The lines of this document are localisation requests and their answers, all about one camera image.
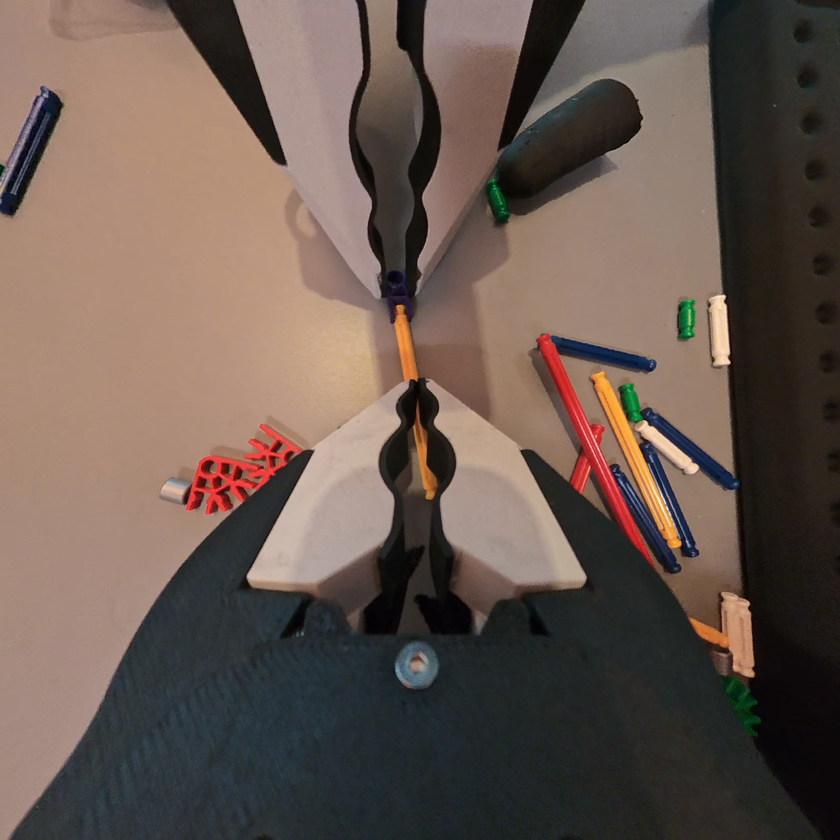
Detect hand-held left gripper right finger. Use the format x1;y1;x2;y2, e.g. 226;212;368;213
416;379;587;618

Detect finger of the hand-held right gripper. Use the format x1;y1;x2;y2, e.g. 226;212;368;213
235;0;395;301
397;0;536;294

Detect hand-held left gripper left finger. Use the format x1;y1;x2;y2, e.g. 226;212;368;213
246;379;421;618

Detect yellow plastic rod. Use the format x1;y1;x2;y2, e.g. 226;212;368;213
392;314;439;501
590;371;683;549
689;617;731;651

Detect purple rod-end connector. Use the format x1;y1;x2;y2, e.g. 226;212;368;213
385;269;416;324

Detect red fan connector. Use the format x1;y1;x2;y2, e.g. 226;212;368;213
245;423;304;483
185;455;263;515

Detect black foam cylinder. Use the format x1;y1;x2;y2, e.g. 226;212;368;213
497;79;644;198

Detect blue plastic rod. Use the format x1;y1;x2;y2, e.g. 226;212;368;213
640;407;741;491
609;463;683;575
638;441;700;559
550;335;657;373

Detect short white rod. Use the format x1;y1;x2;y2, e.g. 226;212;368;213
720;591;746;673
738;597;757;679
633;419;701;475
707;294;731;368

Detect thick blue rod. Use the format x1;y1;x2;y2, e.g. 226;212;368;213
0;85;64;217

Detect green fan connector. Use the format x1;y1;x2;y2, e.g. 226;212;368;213
722;676;762;737

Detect black perforated foam strip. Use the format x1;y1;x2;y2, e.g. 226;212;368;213
709;0;840;840

